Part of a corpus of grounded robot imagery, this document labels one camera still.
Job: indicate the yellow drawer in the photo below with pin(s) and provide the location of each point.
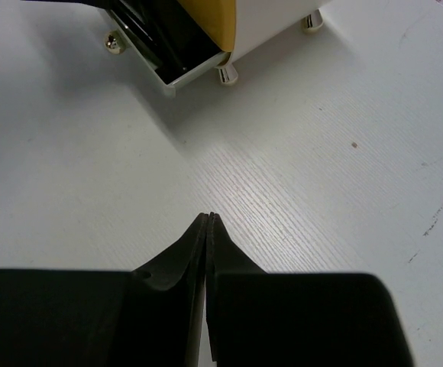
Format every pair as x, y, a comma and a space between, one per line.
217, 18

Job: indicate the black fan makeup brush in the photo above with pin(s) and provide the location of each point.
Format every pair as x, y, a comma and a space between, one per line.
137, 33

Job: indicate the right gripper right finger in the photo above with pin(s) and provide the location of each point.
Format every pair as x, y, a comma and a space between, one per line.
256, 318

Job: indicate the cream round drawer organizer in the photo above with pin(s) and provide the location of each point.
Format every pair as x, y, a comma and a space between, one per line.
255, 22

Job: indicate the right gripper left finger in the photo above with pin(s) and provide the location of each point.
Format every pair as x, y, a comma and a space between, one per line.
150, 316

